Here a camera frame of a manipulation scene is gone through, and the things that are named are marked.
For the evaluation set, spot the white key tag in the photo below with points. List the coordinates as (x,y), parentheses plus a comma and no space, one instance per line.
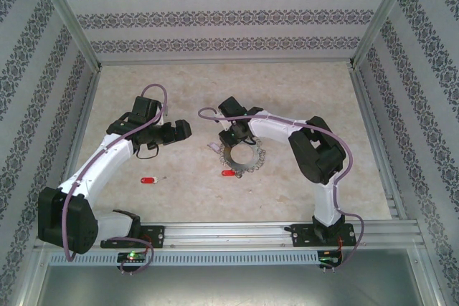
(214,147)

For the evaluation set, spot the red key tag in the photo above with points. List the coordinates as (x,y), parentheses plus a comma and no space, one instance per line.
(226,173)
(147,180)

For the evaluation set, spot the metal keyring disc with rings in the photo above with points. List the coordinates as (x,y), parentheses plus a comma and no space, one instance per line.
(245,167)

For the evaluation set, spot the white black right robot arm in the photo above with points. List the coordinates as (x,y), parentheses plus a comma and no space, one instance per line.
(272,127)

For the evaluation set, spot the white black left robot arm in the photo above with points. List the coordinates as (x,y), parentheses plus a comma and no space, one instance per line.
(107,162)

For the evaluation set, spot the left controller board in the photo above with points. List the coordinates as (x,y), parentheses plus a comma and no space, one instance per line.
(131,257)

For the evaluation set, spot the controller board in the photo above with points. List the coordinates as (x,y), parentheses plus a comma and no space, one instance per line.
(131,257)
(330,257)

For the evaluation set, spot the sheet metal panel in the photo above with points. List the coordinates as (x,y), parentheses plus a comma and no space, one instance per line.
(229,288)

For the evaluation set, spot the right controller board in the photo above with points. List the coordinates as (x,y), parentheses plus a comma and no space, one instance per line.
(330,257)

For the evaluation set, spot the aluminium back rail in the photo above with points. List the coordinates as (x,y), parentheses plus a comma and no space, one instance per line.
(215,61)

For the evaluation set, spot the aluminium side rail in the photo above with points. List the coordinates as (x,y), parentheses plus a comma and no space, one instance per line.
(373,123)
(87,105)

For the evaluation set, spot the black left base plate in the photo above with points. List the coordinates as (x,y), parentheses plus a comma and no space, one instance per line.
(154,236)

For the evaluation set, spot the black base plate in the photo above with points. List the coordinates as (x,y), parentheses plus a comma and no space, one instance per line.
(154,236)
(303,236)

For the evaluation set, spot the aluminium mounting rail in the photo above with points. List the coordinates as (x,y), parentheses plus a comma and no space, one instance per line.
(229,236)

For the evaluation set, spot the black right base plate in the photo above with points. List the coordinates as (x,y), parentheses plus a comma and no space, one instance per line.
(303,236)

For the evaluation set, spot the aluminium frame post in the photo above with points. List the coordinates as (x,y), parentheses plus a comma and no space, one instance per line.
(383,12)
(64,12)

